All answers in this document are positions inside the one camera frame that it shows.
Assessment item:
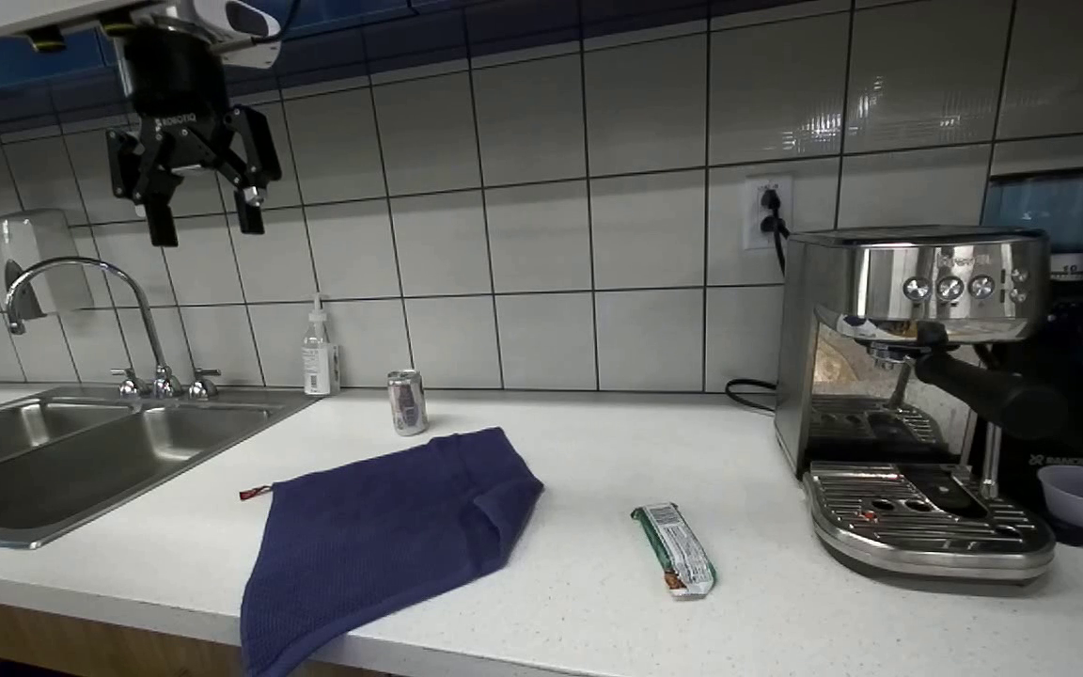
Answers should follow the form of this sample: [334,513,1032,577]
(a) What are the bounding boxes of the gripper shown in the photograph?
[106,26,285,248]

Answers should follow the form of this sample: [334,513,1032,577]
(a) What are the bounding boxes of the silver drink can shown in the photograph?
[386,368,431,437]

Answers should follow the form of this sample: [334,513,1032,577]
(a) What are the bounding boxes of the white wall socket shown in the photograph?
[743,175,795,252]

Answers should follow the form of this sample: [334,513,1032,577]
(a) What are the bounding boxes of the steel espresso machine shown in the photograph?
[773,225,1070,582]

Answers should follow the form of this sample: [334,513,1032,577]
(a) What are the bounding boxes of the chrome tap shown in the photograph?
[3,256,223,401]

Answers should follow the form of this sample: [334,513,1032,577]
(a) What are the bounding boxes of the blue towel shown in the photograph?
[239,427,546,677]

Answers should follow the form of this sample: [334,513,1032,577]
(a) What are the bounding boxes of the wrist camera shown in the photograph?
[0,0,133,54]

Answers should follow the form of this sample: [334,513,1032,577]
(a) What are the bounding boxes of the black cable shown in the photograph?
[724,187,793,414]

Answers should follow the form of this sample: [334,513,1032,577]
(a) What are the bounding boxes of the black handled portafilter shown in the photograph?
[869,323,1070,442]

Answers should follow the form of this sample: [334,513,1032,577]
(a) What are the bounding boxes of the clear pump bottle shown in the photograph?
[302,292,343,398]

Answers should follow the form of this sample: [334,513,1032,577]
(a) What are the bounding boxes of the green wrapped snack bar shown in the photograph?
[630,502,719,601]

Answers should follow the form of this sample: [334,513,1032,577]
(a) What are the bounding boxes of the wall soap dispenser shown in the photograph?
[0,208,97,317]

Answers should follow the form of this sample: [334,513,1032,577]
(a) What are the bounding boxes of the steel sink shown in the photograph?
[0,385,319,550]

